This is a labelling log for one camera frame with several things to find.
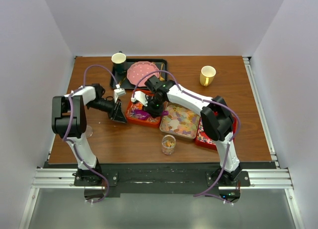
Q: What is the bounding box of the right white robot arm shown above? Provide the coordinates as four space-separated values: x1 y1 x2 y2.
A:
144 76 241 186

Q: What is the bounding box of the dark green cup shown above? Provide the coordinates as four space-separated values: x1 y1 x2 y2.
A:
111 51 127 74

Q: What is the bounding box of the orange candy box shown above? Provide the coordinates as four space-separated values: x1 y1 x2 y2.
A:
126 101 162 128

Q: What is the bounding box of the red box of lollipops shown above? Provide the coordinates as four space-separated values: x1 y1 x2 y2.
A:
194 114 237 150

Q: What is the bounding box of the pink polka dot plate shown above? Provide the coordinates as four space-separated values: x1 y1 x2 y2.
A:
127 61 159 85

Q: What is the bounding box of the purple plastic scoop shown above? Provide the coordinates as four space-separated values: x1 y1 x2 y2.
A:
132 109 169 118

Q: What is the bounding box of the silver tin of gummies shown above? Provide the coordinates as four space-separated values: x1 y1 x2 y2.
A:
159 103 200 141

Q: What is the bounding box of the clear glass jar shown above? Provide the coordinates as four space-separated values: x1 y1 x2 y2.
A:
161 135 176 155

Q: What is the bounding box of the gold fork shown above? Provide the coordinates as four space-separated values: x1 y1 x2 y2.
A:
159 63 164 81

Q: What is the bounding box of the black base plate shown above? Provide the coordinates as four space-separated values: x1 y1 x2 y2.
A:
74 161 251 199

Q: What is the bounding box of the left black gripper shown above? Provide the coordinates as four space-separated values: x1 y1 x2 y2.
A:
87 97 127 123

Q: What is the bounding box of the yellow mug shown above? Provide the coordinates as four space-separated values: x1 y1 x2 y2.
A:
200 66 216 86

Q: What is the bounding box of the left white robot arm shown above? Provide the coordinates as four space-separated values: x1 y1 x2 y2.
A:
52 84 127 186

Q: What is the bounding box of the clear jar lid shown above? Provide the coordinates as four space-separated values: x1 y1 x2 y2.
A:
85 125 93 138

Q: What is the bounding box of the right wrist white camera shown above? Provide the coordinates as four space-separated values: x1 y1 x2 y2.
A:
131 90 149 106

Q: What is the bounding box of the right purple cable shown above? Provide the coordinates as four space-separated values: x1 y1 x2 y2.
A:
131 70 241 198

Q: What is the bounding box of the black serving tray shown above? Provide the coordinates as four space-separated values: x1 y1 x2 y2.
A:
112 58 168 90

